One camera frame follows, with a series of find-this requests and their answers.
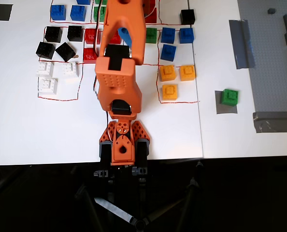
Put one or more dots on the black toy brick block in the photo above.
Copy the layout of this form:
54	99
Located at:
53	34
75	33
65	51
45	50
187	17

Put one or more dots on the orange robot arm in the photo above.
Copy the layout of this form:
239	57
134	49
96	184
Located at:
117	79

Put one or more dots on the grey taped stand leg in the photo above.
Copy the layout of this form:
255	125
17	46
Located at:
114	210

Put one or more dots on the red toy brick block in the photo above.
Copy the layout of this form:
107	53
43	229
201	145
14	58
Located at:
152	16
114	38
90	36
151	3
89	55

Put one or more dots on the grey square tape marker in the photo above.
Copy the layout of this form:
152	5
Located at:
226	110

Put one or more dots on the yellow toy brick block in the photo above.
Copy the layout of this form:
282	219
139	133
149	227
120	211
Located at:
187	72
169	92
167	73

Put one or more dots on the white toy brick block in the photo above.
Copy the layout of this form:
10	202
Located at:
47	85
45	68
69	70

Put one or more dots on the green toy brick block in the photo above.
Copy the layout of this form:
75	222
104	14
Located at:
98	1
96	15
229	97
151	35

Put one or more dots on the blue toy brick block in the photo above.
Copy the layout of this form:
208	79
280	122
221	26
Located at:
78	12
58	12
186	35
83	2
168	35
168	52

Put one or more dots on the long grey tape strip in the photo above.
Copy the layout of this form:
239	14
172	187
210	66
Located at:
241	44

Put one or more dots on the grey black table clamp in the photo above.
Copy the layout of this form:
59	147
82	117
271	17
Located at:
142	151
104	154

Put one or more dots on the small grey brick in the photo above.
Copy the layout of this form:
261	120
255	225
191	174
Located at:
271	10

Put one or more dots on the small brown scrap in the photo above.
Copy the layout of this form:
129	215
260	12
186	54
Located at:
75	56

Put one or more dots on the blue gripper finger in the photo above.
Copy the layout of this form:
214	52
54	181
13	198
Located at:
123	35

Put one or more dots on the grey studded baseplate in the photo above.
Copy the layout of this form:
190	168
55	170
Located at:
266	72

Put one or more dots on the black stand hub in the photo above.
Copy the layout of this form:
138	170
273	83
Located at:
139	223

